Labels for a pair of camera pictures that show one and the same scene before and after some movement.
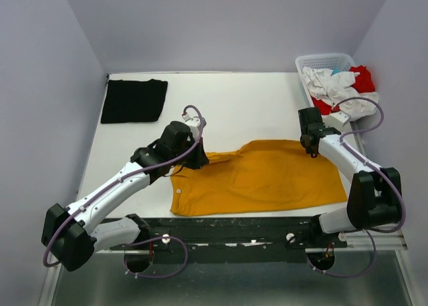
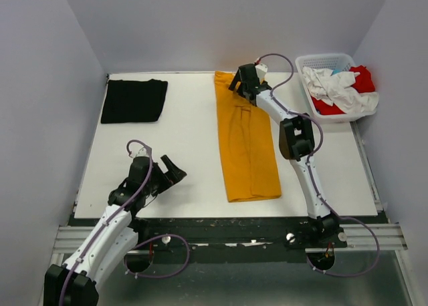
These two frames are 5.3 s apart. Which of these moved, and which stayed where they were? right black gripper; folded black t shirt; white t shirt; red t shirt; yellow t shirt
Moved: right black gripper; yellow t shirt
Stayed: folded black t shirt; red t shirt; white t shirt
